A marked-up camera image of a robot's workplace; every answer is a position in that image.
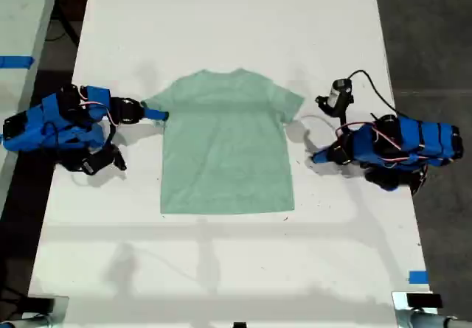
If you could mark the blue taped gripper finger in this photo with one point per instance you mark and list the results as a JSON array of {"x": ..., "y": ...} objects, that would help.
[
  {"x": 156, "y": 114},
  {"x": 321, "y": 156}
]

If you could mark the pale green T-shirt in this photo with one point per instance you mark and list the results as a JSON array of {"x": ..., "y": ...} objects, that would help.
[{"x": 226, "y": 147}]

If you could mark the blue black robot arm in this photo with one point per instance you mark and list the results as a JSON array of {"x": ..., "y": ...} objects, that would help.
[
  {"x": 424, "y": 140},
  {"x": 33, "y": 132}
]

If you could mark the long blue tape strip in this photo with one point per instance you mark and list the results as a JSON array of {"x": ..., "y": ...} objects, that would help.
[{"x": 16, "y": 62}]

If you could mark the white side table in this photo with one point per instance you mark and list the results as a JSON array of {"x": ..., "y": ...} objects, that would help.
[{"x": 18, "y": 18}]

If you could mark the short blue tape piece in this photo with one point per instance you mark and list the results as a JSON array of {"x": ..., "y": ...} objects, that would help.
[{"x": 418, "y": 277}]

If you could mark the small black box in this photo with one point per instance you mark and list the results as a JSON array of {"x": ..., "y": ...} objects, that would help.
[
  {"x": 424, "y": 300},
  {"x": 38, "y": 304}
]

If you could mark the metal table clamp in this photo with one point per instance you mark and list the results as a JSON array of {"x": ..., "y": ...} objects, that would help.
[
  {"x": 60, "y": 313},
  {"x": 402, "y": 313}
]

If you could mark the tiny black block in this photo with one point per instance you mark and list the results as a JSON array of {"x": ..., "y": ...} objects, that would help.
[{"x": 239, "y": 325}]

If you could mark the black camera stalk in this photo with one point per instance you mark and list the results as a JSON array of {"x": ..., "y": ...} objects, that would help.
[
  {"x": 110, "y": 136},
  {"x": 344, "y": 116}
]

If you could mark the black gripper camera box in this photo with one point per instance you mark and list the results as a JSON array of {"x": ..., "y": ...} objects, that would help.
[{"x": 97, "y": 162}]

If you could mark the silver black camera box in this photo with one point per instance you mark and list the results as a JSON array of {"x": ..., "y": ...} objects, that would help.
[{"x": 338, "y": 92}]

